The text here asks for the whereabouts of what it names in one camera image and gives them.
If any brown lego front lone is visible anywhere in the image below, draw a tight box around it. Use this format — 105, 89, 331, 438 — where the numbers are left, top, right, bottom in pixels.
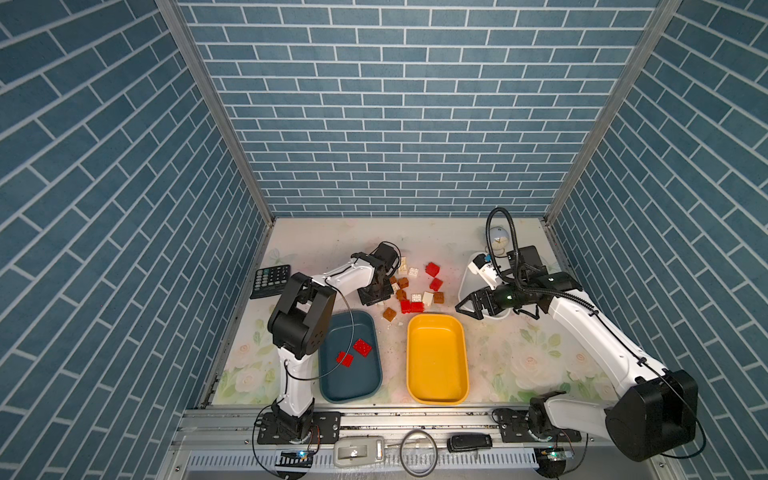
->
383, 308, 397, 322

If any red lego brick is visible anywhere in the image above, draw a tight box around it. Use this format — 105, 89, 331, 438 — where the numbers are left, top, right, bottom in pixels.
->
336, 352, 354, 368
353, 339, 373, 357

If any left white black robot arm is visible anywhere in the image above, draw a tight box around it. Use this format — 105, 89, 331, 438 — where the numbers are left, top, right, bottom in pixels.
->
267, 241, 402, 442

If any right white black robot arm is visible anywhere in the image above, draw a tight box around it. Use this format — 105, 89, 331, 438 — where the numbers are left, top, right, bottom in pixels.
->
455, 207, 707, 462

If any white plastic tray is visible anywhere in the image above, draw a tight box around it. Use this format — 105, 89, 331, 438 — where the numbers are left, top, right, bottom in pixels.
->
458, 268, 511, 321

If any red lego cube upper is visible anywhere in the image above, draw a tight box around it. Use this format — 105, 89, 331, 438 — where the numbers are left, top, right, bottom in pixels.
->
425, 262, 440, 277

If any small grey globe ball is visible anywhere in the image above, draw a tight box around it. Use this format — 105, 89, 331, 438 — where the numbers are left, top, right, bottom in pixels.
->
488, 226, 510, 252

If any yellow plastic tray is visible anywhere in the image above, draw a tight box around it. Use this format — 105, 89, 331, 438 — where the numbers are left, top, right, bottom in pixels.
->
406, 313, 470, 406

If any dark teal plastic tray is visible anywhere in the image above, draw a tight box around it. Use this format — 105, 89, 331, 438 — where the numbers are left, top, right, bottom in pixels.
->
318, 310, 382, 403

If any black calculator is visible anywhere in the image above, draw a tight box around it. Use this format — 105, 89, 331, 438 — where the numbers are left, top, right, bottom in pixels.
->
250, 264, 291, 300

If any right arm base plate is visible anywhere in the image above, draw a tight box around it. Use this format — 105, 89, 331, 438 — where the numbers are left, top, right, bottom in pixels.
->
490, 407, 583, 444

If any black remote on rail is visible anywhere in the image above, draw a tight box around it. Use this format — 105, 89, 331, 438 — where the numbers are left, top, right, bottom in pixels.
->
447, 433, 493, 453

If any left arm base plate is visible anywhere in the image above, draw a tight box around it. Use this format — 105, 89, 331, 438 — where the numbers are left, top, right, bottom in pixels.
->
256, 411, 342, 445

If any black cable loop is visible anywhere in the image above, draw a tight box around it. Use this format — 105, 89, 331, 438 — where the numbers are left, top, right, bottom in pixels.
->
398, 429, 440, 478

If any grey box on rail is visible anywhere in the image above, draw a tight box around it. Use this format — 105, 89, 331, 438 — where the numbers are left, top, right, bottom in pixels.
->
333, 436, 385, 468

